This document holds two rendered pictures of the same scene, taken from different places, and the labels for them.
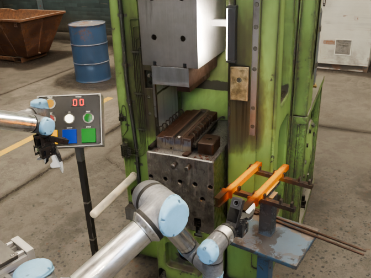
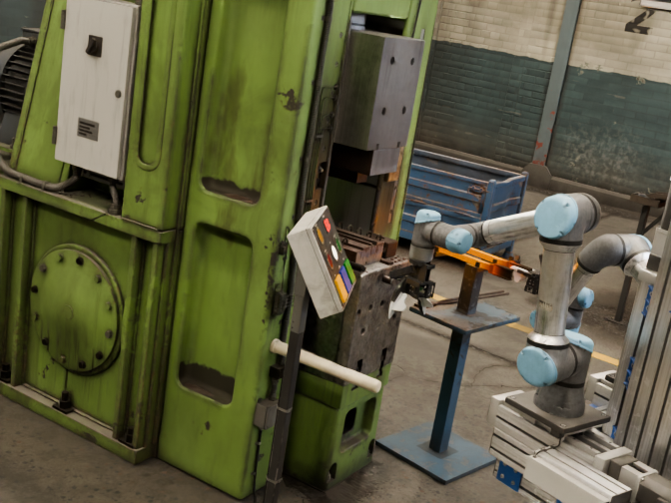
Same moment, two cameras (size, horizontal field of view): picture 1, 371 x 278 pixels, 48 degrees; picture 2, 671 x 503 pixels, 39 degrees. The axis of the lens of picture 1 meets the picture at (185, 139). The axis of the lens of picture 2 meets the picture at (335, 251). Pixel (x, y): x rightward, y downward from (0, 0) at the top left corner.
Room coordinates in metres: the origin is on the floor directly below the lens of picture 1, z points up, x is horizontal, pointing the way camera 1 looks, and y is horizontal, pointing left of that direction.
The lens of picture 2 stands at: (1.73, 3.50, 1.90)
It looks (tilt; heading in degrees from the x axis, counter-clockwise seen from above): 15 degrees down; 277
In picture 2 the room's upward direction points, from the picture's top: 9 degrees clockwise
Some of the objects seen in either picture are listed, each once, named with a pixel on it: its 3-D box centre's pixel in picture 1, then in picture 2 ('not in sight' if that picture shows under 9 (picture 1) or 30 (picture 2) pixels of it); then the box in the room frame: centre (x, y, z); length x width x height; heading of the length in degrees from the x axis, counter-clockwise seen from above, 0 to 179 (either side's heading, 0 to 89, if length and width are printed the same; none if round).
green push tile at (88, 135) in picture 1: (88, 135); (347, 271); (2.04, 0.51, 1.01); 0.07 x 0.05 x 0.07; 91
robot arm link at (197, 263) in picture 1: (210, 266); (567, 319); (1.22, -0.07, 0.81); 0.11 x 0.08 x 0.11; 35
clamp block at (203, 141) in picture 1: (209, 144); (378, 246); (1.99, -0.12, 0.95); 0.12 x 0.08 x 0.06; 156
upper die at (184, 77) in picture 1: (186, 65); (337, 149); (2.20, -0.02, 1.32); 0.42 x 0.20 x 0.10; 156
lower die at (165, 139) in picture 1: (188, 128); (324, 239); (2.20, -0.02, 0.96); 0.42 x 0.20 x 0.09; 156
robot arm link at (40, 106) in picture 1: (40, 112); (426, 229); (1.80, 0.65, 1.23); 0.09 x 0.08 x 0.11; 145
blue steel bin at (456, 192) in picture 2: not in sight; (436, 203); (1.88, -4.03, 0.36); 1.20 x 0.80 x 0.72; 158
